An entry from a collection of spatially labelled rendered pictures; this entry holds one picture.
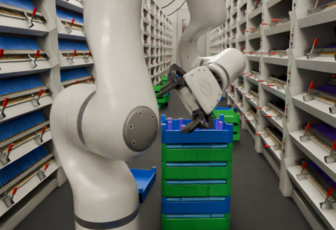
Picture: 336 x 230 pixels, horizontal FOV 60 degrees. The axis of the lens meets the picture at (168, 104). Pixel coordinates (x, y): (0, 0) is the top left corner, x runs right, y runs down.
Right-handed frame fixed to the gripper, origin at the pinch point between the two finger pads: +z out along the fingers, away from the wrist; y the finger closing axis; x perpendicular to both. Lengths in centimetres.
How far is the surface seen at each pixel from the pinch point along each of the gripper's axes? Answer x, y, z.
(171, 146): 48, 20, -38
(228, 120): 103, 59, -164
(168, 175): 54, 30, -33
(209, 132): 34, 23, -48
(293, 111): 20, 45, -98
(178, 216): 60, 49, -30
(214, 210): 48, 55, -39
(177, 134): 43, 17, -40
